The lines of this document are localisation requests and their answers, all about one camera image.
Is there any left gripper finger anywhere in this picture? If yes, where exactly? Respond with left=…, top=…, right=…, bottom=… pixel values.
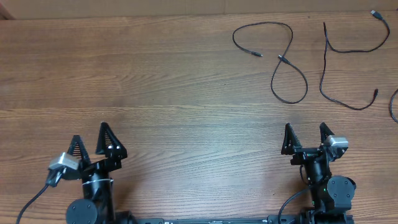
left=67, top=135, right=91, bottom=166
left=95, top=122, right=127, bottom=160

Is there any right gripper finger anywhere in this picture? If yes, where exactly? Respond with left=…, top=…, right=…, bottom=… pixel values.
left=320, top=122, right=334, bottom=143
left=281, top=123, right=302, bottom=155

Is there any black USB cable three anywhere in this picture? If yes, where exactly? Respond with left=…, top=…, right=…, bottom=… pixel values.
left=270, top=54, right=309, bottom=105

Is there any black USB cable one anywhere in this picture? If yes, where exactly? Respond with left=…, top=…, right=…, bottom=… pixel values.
left=319, top=9, right=391, bottom=111

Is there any black USB cable two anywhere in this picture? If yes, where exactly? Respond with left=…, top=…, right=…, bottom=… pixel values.
left=232, top=21, right=294, bottom=58

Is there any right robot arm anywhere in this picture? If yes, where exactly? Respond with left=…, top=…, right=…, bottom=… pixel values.
left=277, top=123, right=356, bottom=223

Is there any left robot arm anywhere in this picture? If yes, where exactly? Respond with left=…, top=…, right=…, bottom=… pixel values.
left=65, top=122, right=137, bottom=224

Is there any black cable at edge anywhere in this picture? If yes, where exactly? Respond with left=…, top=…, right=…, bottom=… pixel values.
left=389, top=88, right=398, bottom=124

